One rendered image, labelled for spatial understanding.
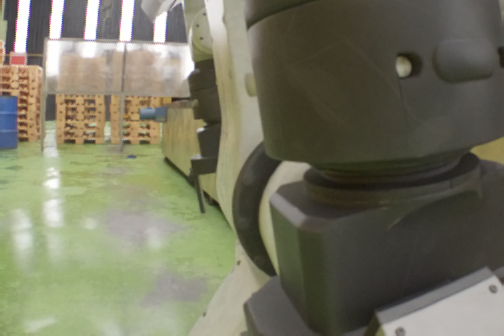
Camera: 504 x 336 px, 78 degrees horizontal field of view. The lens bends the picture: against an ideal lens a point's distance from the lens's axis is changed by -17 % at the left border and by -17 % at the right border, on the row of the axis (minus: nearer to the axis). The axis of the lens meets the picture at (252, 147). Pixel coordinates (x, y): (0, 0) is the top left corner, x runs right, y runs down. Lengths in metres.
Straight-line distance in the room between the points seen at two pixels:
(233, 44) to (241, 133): 0.07
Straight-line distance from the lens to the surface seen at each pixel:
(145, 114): 4.80
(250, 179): 0.27
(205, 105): 0.52
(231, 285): 0.40
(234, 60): 0.29
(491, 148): 0.80
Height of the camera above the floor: 0.68
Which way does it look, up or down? 5 degrees down
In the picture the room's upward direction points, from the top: 2 degrees clockwise
